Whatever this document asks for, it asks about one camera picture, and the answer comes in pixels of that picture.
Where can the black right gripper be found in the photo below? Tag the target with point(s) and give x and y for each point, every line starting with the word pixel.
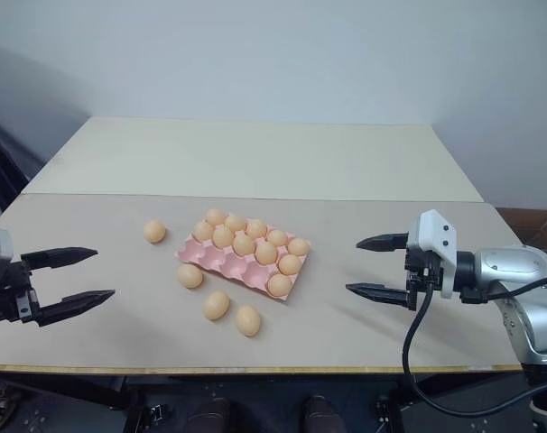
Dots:
pixel 420 270

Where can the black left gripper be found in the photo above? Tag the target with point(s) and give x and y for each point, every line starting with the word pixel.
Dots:
pixel 7 293

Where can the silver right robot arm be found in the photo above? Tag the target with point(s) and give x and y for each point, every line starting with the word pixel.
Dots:
pixel 517 270

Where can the pink egg tray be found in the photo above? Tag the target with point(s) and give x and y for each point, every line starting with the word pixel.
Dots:
pixel 228 264

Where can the tan egg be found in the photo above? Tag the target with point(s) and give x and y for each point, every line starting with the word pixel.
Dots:
pixel 256 228
pixel 222 236
pixel 247 320
pixel 202 230
pixel 280 285
pixel 243 244
pixel 216 216
pixel 276 237
pixel 298 246
pixel 216 305
pixel 265 252
pixel 190 275
pixel 289 264
pixel 154 231
pixel 235 222

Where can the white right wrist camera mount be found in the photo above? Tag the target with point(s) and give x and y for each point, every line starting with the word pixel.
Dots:
pixel 436 234

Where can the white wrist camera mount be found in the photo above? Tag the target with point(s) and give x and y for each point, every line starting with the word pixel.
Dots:
pixel 0 243
pixel 436 234

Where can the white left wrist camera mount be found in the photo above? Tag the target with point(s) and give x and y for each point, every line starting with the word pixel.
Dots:
pixel 0 243

